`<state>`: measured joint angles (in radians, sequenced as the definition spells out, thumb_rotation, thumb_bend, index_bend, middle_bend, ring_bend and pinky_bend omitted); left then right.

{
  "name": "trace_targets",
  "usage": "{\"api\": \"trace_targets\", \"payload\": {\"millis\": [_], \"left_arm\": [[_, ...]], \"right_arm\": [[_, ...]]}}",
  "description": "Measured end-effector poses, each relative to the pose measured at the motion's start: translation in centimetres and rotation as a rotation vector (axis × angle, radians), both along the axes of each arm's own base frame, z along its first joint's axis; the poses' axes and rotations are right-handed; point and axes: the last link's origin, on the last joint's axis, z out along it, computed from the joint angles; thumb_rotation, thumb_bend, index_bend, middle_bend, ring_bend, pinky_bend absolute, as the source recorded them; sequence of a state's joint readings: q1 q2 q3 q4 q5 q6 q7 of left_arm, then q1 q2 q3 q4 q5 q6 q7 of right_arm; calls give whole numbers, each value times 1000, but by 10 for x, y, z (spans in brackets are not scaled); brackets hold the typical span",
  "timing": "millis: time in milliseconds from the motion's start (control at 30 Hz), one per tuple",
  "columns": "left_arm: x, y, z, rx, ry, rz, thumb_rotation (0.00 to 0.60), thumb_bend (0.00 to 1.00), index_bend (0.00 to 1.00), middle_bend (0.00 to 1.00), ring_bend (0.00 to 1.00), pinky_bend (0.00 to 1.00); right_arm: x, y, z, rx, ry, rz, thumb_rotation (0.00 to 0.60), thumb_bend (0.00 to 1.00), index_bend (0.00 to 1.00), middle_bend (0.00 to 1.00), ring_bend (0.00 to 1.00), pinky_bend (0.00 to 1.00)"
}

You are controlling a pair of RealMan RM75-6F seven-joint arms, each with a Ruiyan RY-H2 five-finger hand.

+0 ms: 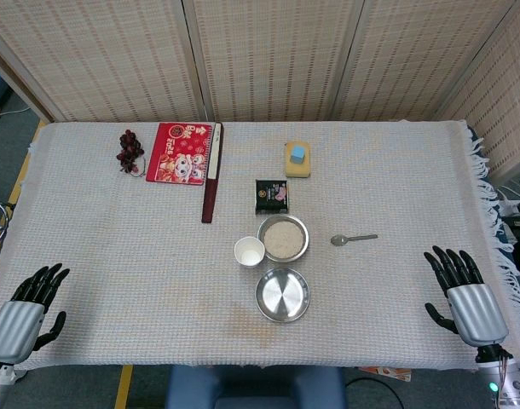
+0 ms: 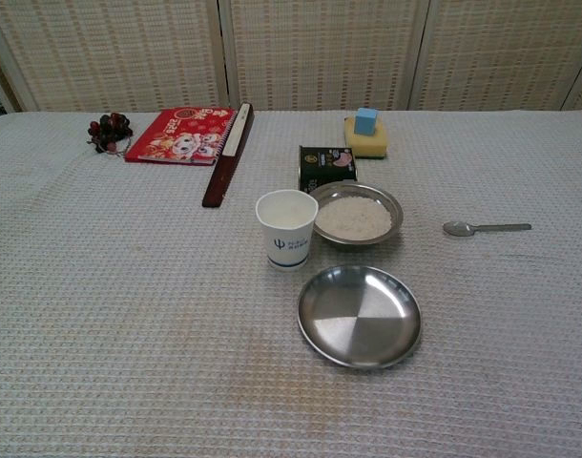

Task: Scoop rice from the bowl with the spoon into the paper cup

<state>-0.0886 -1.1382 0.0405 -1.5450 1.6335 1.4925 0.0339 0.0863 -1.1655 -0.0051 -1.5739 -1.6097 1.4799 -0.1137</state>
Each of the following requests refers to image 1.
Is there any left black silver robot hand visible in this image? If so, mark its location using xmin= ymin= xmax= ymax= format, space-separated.
xmin=0 ymin=262 xmax=71 ymax=366

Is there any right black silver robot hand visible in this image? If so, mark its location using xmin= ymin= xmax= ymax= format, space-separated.
xmin=423 ymin=245 xmax=509 ymax=347

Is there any metal spoon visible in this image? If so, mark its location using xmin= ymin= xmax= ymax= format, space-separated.
xmin=330 ymin=233 xmax=379 ymax=247

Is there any steel bowl with rice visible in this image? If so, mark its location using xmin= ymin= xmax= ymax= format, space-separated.
xmin=257 ymin=214 xmax=310 ymax=262

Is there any empty steel plate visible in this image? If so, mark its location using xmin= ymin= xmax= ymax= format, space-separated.
xmin=255 ymin=268 xmax=311 ymax=324

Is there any white paper cup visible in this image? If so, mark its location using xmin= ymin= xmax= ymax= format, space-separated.
xmin=234 ymin=236 xmax=266 ymax=269

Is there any orange printed paper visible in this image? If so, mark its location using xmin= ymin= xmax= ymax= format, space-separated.
xmin=356 ymin=366 xmax=414 ymax=383

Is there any white power strip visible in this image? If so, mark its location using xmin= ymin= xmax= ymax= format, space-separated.
xmin=496 ymin=187 xmax=520 ymax=216

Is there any white woven fringed tablecloth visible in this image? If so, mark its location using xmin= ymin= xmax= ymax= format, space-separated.
xmin=0 ymin=119 xmax=520 ymax=371

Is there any dark red grape bunch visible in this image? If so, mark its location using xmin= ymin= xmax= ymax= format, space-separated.
xmin=116 ymin=129 xmax=147 ymax=177

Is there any yellow sponge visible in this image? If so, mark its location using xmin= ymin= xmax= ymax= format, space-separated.
xmin=284 ymin=141 xmax=314 ymax=179

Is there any black food packet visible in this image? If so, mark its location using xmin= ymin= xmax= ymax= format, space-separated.
xmin=254 ymin=179 xmax=291 ymax=215

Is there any red spiral calendar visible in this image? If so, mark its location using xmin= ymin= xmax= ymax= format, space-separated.
xmin=145 ymin=122 xmax=213 ymax=186

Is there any blue chair seat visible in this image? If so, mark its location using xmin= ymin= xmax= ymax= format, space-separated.
xmin=165 ymin=365 xmax=347 ymax=409

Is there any dark red folded fan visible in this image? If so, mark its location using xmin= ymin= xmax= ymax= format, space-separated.
xmin=200 ymin=122 xmax=225 ymax=224

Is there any woven folding screen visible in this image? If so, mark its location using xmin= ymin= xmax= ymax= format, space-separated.
xmin=0 ymin=0 xmax=520 ymax=180

